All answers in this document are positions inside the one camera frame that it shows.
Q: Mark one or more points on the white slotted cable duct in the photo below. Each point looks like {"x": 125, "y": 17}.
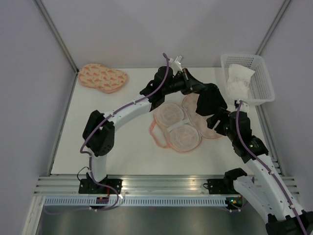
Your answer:
{"x": 137, "y": 201}

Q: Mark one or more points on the floral mesh laundry bag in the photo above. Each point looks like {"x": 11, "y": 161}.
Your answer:
{"x": 179, "y": 127}

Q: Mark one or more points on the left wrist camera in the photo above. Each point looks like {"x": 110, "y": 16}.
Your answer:
{"x": 175, "y": 64}

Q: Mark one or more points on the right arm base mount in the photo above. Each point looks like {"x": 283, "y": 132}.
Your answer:
{"x": 217, "y": 186}

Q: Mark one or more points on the black bra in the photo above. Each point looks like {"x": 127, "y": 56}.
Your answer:
{"x": 210, "y": 100}

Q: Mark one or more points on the white bra in basket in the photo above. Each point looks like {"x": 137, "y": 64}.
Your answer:
{"x": 239, "y": 78}

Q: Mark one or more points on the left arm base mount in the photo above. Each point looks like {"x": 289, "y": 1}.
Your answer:
{"x": 106, "y": 192}

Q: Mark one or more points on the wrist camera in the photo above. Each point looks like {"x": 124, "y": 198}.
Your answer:
{"x": 175, "y": 64}
{"x": 241, "y": 105}

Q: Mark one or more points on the right aluminium frame post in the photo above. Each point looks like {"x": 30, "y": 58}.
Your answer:
{"x": 273, "y": 26}

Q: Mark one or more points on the aluminium frame post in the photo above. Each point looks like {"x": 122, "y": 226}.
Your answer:
{"x": 55, "y": 33}
{"x": 273, "y": 26}

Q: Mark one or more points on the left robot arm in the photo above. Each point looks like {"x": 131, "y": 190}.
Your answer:
{"x": 99, "y": 132}

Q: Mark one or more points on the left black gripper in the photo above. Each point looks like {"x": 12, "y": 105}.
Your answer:
{"x": 190, "y": 83}

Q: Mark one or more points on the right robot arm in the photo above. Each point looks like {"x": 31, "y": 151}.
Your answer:
{"x": 280, "y": 211}

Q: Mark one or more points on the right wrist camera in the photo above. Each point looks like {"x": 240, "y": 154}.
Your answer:
{"x": 241, "y": 105}

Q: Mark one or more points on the left aluminium frame post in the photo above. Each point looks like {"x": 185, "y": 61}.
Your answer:
{"x": 55, "y": 33}

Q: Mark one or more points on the white perforated plastic basket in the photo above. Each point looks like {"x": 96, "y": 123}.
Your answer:
{"x": 260, "y": 88}

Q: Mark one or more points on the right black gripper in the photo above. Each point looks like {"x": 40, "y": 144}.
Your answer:
{"x": 221, "y": 115}

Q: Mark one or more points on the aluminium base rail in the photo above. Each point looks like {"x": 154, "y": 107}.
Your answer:
{"x": 132, "y": 185}

